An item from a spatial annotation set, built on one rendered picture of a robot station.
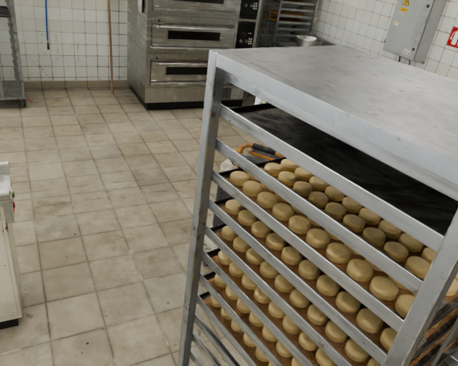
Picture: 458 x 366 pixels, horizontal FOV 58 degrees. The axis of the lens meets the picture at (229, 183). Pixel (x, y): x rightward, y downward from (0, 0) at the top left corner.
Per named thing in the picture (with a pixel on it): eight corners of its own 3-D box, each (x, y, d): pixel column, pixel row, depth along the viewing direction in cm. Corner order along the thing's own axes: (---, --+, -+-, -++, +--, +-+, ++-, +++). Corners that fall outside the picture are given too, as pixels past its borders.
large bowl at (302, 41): (288, 45, 597) (291, 34, 589) (310, 46, 613) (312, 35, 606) (304, 51, 567) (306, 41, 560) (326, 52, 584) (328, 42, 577)
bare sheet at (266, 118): (222, 114, 101) (223, 108, 100) (331, 99, 124) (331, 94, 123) (458, 258, 62) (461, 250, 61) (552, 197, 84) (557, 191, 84)
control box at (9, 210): (6, 224, 205) (2, 200, 198) (6, 197, 223) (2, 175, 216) (14, 222, 207) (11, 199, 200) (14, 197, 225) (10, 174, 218)
